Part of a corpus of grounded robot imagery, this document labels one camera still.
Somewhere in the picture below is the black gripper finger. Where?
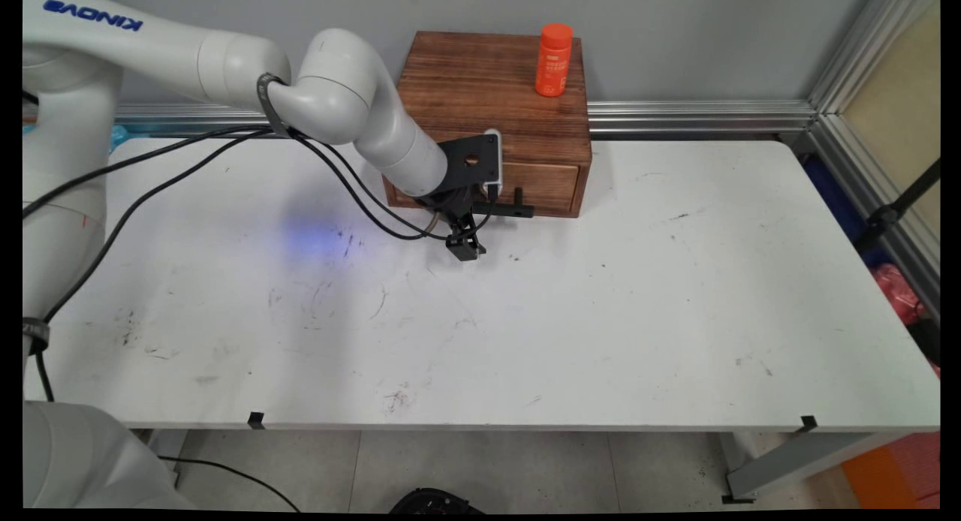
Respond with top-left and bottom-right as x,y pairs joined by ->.
447,218 -> 483,263
465,210 -> 490,254

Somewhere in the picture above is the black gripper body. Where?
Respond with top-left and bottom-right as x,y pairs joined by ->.
414,185 -> 483,226

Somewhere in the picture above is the wooden drawer with black handle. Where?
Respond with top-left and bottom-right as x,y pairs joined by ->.
490,159 -> 581,220

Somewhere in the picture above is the brown wooden drawer cabinet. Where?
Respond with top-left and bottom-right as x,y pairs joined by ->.
381,31 -> 594,220

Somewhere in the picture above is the orange plastic bottle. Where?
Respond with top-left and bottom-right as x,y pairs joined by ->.
534,23 -> 574,98

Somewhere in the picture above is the black round floor object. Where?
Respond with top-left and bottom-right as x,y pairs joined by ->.
389,488 -> 487,516

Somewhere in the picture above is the dark blue object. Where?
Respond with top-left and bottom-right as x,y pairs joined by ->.
798,155 -> 878,270

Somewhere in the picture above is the white table leg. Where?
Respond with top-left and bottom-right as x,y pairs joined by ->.
722,431 -> 911,505

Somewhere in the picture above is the black stand rod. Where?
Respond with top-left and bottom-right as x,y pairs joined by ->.
854,159 -> 941,256

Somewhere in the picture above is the red plastic bag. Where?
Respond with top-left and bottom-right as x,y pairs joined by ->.
871,264 -> 941,378

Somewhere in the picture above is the orange object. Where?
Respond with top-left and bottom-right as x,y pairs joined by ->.
839,431 -> 941,509

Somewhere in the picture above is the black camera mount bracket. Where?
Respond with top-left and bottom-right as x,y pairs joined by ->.
437,133 -> 499,200

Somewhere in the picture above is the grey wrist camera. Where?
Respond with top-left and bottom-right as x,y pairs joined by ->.
484,128 -> 505,189

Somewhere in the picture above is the long horizontal aluminium rail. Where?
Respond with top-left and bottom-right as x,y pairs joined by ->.
113,101 -> 818,140

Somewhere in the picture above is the black floor cable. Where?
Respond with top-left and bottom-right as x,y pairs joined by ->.
156,455 -> 303,513

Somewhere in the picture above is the slanted aluminium side rail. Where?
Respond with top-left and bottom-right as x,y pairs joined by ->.
807,114 -> 941,319

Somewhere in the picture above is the upright aluminium frame post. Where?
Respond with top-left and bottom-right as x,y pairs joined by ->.
807,0 -> 920,116

